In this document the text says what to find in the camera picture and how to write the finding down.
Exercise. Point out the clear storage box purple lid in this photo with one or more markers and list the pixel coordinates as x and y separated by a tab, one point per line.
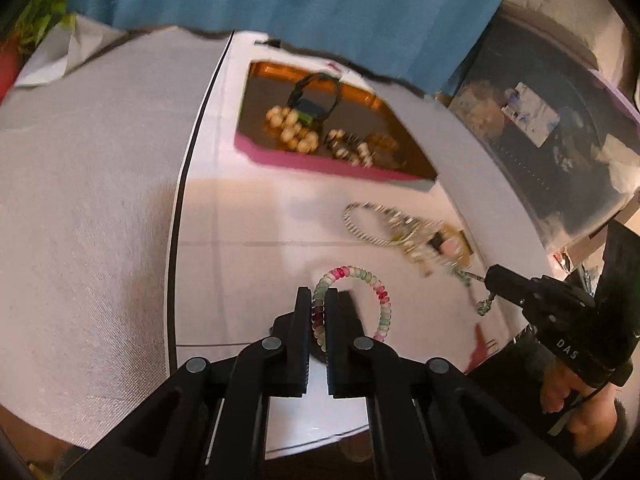
565	160

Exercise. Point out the beige fabric storage box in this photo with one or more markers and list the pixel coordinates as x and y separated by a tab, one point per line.
565	5

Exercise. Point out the person's right hand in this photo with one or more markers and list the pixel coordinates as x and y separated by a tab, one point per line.
557	390

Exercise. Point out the blue curtain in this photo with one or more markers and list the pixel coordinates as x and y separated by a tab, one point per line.
300	5

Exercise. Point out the orange rectangular tray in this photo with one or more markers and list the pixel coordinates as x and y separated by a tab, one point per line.
270	90

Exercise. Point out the green potted plant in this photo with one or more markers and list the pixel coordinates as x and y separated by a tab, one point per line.
42	15

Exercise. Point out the red flower pot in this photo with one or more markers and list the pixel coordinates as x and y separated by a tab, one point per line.
11	67

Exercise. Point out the black wrist watch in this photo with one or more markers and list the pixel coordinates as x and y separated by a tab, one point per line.
336	95

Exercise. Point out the grey tablecloth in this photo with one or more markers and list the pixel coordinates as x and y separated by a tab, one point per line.
90	210

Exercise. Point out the person's right forearm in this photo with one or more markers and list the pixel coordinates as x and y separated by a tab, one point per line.
612	440

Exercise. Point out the white printed table runner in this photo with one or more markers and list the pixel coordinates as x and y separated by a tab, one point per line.
250	220

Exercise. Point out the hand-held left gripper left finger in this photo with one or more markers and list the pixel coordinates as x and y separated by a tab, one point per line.
300	340

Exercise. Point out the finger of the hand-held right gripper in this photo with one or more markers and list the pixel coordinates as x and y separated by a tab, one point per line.
520	287

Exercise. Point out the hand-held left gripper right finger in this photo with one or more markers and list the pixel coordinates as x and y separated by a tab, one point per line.
342	340

